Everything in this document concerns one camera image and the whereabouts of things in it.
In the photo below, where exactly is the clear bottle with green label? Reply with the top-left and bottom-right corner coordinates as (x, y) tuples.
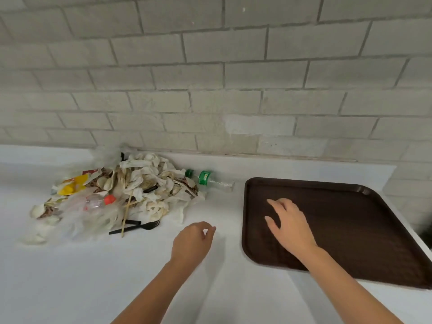
(184, 169), (235, 193)

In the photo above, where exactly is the person's right forearm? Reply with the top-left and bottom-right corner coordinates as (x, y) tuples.
(305, 247), (416, 324)

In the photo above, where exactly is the clear bottle with red cap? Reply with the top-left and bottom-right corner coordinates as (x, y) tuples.
(82, 194), (117, 212)

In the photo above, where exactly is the black plastic fork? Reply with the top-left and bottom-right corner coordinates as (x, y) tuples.
(109, 220), (161, 235)

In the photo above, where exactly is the wooden skewer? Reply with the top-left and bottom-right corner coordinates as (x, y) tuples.
(121, 194), (133, 238)

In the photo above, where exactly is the person's left hand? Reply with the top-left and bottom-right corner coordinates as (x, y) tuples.
(170, 221), (217, 267)

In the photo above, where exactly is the pile of crumpled white napkins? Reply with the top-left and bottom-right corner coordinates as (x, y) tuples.
(96, 152), (206, 224)

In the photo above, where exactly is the brown plastic tray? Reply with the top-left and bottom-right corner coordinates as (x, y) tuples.
(242, 178), (432, 290)

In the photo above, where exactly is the clear plastic bag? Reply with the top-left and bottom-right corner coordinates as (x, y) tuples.
(57, 194), (127, 240)

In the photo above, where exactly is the person's left forearm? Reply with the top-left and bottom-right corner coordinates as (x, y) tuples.
(111, 260), (197, 324)

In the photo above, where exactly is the person's right hand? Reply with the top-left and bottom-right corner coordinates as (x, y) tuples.
(264, 198), (321, 257)

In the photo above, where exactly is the yellow snack wrapper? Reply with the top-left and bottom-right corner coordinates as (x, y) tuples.
(57, 175), (91, 196)

